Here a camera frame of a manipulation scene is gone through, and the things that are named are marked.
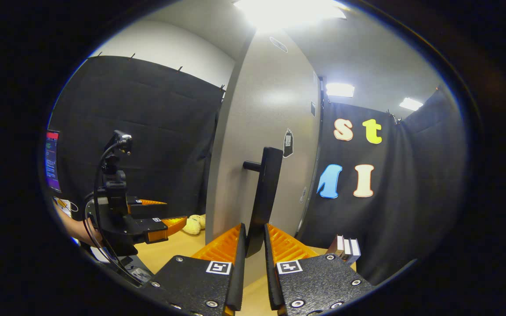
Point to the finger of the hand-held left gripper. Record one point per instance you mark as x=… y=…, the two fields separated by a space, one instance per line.
x=165 y=226
x=145 y=207

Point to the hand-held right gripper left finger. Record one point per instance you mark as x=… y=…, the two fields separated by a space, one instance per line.
x=237 y=272

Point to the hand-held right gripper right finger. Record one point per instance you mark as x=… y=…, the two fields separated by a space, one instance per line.
x=272 y=272

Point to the grey cabinet door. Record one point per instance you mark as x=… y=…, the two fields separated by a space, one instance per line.
x=244 y=109

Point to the yellow plush toy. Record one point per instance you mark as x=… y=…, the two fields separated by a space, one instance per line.
x=193 y=224

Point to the purple spine book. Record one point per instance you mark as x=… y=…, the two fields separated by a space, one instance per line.
x=335 y=245

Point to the black backdrop cloth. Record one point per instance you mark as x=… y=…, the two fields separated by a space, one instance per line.
x=147 y=131

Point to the black and grey spine book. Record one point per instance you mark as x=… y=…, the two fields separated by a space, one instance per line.
x=347 y=250

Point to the computer monitor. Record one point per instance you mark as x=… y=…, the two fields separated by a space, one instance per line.
x=52 y=162

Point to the ceiling light panel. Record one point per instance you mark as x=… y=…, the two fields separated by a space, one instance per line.
x=340 y=90
x=288 y=11
x=411 y=104

